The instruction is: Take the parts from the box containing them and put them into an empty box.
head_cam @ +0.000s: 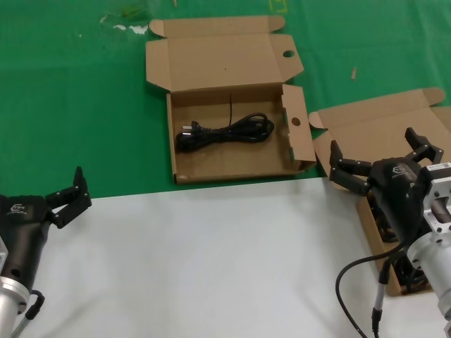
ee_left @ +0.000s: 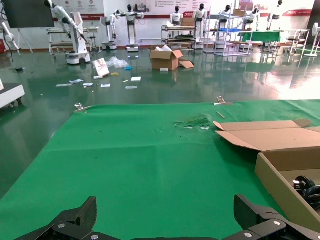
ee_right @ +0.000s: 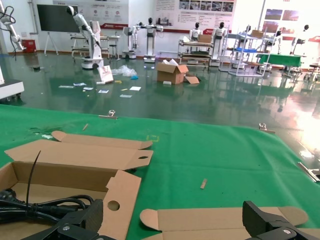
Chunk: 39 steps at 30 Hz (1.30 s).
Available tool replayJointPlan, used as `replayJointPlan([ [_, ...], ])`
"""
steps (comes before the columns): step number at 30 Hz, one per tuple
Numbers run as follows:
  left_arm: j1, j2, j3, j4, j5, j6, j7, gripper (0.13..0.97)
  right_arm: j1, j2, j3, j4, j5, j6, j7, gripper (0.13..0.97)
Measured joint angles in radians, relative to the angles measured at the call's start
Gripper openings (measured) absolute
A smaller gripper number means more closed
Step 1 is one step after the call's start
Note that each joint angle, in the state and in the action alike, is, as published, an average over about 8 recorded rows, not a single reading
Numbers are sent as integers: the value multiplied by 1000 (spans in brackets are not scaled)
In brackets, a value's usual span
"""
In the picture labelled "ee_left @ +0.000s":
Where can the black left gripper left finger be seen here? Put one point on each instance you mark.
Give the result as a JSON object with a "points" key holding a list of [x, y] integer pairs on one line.
{"points": [[75, 220]]}

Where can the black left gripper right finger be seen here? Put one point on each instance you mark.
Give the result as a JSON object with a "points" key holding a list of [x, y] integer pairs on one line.
{"points": [[260, 220]]}

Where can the white mobile robot with arm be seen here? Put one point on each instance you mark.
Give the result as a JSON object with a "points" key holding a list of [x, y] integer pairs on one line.
{"points": [[77, 42]]}

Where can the white industrial robot arm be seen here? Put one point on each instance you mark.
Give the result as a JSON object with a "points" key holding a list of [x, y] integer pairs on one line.
{"points": [[8, 37]]}

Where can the open brown cardboard mailer box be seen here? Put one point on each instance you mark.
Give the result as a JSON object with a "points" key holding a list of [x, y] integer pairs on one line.
{"points": [[275, 140]]}

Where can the flat white box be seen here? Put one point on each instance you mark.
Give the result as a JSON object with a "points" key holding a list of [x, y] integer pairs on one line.
{"points": [[136, 79]]}

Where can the small white box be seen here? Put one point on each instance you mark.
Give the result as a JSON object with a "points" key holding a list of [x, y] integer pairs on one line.
{"points": [[164, 70]]}

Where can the cardboard box on shelf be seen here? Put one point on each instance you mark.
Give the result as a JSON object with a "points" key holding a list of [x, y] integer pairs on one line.
{"points": [[239, 13]]}

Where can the cardboard box on trolley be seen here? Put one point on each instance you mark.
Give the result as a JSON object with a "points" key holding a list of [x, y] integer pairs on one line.
{"points": [[187, 22]]}

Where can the green table cloth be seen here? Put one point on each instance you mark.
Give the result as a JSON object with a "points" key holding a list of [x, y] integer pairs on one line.
{"points": [[150, 162]]}

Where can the small wooden stick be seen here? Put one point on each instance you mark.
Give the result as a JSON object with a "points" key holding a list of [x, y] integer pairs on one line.
{"points": [[220, 114]]}

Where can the metal table clamp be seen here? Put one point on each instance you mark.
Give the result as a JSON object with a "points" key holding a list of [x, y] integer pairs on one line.
{"points": [[221, 102], [80, 107]]}

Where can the torn clear tape patch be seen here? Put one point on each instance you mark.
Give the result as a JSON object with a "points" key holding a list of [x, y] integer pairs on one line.
{"points": [[195, 122]]}

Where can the white paper sheet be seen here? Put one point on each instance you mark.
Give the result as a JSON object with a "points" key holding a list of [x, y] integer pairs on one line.
{"points": [[105, 85], [76, 81], [88, 84], [63, 85], [131, 87]]}

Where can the white equipment base with casters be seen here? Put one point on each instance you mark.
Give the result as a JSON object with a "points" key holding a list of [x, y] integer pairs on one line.
{"points": [[11, 93]]}

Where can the small yellow item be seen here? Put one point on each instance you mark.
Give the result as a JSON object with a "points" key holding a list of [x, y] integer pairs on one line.
{"points": [[114, 74]]}

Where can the white and red paper bag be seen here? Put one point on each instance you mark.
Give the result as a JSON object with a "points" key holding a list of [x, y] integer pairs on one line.
{"points": [[101, 68]]}

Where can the blue crumpled item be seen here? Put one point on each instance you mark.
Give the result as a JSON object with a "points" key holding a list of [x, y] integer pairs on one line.
{"points": [[128, 68]]}

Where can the clear plastic bag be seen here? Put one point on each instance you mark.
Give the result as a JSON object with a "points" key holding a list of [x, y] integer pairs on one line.
{"points": [[116, 62]]}

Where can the large open cardboard carton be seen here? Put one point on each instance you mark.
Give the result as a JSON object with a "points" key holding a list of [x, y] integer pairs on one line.
{"points": [[162, 62]]}

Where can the black stool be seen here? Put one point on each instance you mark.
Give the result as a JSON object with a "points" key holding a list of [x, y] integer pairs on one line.
{"points": [[93, 38]]}

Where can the white workbench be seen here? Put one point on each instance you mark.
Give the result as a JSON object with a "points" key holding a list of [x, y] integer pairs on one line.
{"points": [[57, 37]]}

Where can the table with green cover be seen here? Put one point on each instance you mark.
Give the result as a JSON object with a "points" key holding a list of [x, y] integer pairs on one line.
{"points": [[260, 36]]}

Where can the white metal shelf rack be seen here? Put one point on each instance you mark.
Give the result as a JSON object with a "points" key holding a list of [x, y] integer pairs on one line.
{"points": [[225, 37]]}

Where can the white mobile robot with column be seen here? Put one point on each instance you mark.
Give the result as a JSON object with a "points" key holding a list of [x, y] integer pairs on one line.
{"points": [[110, 32]]}

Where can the white standing fan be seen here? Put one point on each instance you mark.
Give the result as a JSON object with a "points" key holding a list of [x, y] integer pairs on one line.
{"points": [[315, 30]]}

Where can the metal trolley rack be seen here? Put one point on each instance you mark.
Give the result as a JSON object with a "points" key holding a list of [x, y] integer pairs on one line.
{"points": [[178, 37]]}

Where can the humanoid robot with outstretched arms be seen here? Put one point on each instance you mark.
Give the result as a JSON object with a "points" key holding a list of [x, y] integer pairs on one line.
{"points": [[131, 25]]}

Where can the white humanoid robot black head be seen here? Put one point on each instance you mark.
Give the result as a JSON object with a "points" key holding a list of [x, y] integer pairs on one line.
{"points": [[273, 16], [227, 11], [176, 17], [253, 16], [200, 22]]}

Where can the black display screen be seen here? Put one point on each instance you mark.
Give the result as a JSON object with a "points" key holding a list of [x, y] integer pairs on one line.
{"points": [[30, 13]]}

